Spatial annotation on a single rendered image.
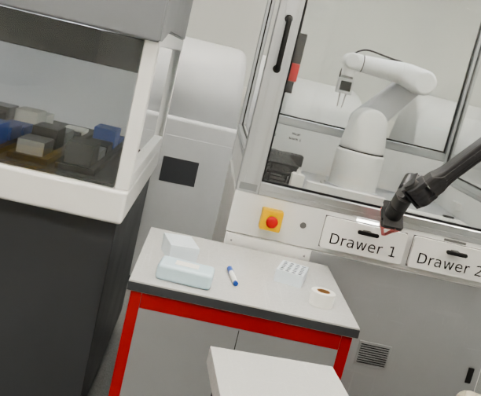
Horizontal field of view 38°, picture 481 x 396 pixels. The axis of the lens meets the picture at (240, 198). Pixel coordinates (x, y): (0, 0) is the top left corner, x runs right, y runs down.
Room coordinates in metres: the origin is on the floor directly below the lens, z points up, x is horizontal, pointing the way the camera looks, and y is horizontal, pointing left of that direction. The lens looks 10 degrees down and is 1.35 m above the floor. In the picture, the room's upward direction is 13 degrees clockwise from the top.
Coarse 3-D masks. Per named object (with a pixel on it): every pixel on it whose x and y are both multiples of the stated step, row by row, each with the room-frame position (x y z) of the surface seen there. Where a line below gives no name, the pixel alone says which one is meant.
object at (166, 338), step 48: (144, 288) 1.73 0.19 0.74; (192, 288) 1.77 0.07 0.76; (240, 288) 1.87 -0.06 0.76; (288, 288) 1.97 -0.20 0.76; (336, 288) 2.09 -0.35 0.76; (144, 336) 1.74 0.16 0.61; (192, 336) 1.75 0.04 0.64; (240, 336) 1.76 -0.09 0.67; (288, 336) 1.77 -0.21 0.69; (336, 336) 1.78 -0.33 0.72; (144, 384) 1.75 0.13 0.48; (192, 384) 1.75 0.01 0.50
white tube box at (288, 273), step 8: (280, 264) 2.08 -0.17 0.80; (288, 264) 2.10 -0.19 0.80; (296, 264) 2.12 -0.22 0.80; (280, 272) 2.01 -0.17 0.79; (288, 272) 2.01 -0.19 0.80; (296, 272) 2.03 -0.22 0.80; (304, 272) 2.05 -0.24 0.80; (280, 280) 2.01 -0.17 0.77; (288, 280) 2.01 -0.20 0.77; (296, 280) 2.01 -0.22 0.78
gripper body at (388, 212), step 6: (384, 204) 2.25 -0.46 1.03; (390, 204) 2.19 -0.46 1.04; (384, 210) 2.23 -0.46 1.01; (390, 210) 2.19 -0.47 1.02; (384, 216) 2.21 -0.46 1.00; (390, 216) 2.20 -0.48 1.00; (396, 216) 2.19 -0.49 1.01; (402, 216) 2.23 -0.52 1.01; (384, 222) 2.20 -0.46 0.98; (390, 222) 2.20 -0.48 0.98; (396, 222) 2.20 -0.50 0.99; (402, 222) 2.21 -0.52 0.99; (396, 228) 2.19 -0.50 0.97; (402, 228) 2.19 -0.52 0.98
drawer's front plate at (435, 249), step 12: (420, 240) 2.37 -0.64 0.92; (432, 240) 2.37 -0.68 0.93; (420, 252) 2.37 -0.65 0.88; (432, 252) 2.38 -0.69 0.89; (444, 252) 2.38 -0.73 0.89; (468, 252) 2.38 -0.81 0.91; (480, 252) 2.39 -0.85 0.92; (408, 264) 2.37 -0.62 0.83; (420, 264) 2.37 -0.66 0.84; (432, 264) 2.38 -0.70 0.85; (456, 264) 2.38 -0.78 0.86; (468, 264) 2.38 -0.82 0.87; (480, 264) 2.39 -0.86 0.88; (456, 276) 2.38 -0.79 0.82; (468, 276) 2.39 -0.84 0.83
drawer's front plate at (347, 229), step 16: (336, 224) 2.35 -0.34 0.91; (352, 224) 2.35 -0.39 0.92; (320, 240) 2.36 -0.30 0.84; (336, 240) 2.35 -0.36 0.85; (368, 240) 2.36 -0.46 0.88; (384, 240) 2.36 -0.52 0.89; (400, 240) 2.37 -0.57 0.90; (368, 256) 2.36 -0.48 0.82; (384, 256) 2.36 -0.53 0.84; (400, 256) 2.37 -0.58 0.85
